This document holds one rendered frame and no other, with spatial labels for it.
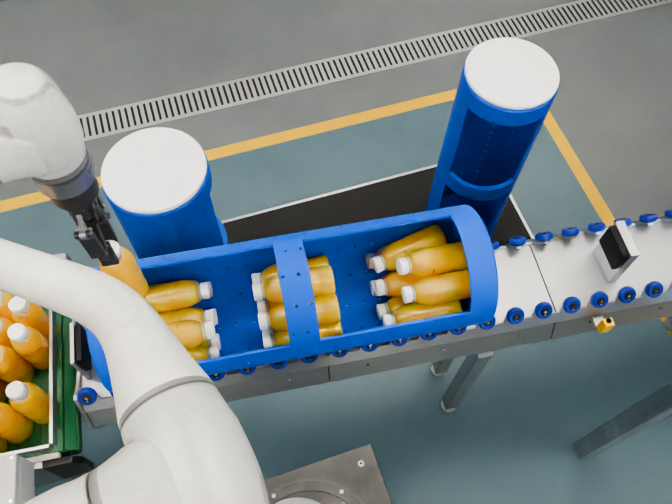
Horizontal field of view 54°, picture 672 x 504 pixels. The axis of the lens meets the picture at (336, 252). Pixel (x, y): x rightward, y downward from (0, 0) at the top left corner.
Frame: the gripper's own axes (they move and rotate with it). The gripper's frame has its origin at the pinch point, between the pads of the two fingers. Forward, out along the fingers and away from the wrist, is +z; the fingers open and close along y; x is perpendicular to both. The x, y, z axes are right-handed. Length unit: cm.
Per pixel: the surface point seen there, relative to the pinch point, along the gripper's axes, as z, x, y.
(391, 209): 128, -84, 74
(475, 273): 23, -72, -8
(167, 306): 33.7, -4.4, 1.9
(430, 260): 28, -65, -1
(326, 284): 27.9, -40.2, -2.1
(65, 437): 55, 25, -17
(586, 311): 51, -107, -11
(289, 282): 21.1, -31.9, -3.5
